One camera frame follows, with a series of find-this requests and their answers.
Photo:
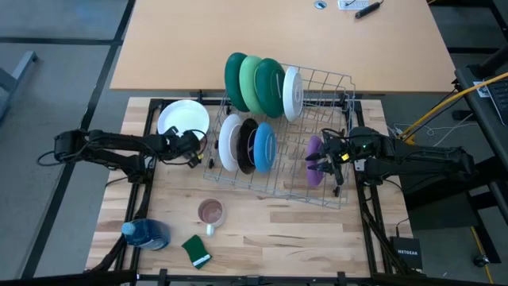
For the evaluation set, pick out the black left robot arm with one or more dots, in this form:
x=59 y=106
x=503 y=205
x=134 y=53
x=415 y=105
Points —
x=119 y=143

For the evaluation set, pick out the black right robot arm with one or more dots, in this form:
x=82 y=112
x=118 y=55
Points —
x=420 y=167

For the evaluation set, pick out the black Netgear box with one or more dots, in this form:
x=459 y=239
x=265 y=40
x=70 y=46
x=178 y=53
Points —
x=406 y=254

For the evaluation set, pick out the green sponge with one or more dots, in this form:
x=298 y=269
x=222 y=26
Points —
x=195 y=248

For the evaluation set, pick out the dark green plate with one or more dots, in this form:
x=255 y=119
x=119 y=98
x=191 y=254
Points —
x=234 y=81
x=270 y=87

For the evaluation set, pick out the grey table grommet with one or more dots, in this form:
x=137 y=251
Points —
x=320 y=4

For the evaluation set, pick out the black pole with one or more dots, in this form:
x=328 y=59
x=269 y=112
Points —
x=494 y=60

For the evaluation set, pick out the blue plate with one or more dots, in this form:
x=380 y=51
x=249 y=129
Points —
x=265 y=147

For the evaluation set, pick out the white deep plate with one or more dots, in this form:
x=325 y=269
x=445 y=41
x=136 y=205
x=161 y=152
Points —
x=182 y=117

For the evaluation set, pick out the blue water bottle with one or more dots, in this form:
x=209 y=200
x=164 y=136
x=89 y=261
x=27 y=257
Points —
x=151 y=234

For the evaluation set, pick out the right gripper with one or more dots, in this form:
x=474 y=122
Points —
x=357 y=145

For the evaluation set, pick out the beige table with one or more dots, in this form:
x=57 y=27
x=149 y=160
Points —
x=278 y=35

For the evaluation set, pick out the black caster wheel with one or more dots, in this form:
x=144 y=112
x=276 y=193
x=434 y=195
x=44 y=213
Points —
x=481 y=261

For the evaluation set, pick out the white label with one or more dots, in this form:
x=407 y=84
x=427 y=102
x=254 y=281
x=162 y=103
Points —
x=481 y=89

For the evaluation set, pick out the light green plate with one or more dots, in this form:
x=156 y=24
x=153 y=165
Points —
x=247 y=85

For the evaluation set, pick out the white mug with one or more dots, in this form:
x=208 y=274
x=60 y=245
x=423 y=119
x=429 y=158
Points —
x=211 y=212

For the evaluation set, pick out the purple plate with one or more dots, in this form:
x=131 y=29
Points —
x=315 y=144

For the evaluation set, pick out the black marker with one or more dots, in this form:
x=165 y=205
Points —
x=367 y=10

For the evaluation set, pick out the dark grey desk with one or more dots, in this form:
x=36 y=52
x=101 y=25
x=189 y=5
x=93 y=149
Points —
x=476 y=119

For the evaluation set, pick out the black aluminium frame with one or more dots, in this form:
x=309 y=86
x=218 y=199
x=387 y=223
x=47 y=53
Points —
x=238 y=282

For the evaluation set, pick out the grey metal furniture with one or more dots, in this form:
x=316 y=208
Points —
x=24 y=63

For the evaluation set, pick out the orange flower plate black underside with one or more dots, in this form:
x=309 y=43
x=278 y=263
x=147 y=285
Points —
x=245 y=151

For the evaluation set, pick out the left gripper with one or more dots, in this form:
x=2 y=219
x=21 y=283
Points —
x=180 y=147

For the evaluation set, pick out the black laptop keyboard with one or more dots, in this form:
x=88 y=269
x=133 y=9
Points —
x=501 y=99

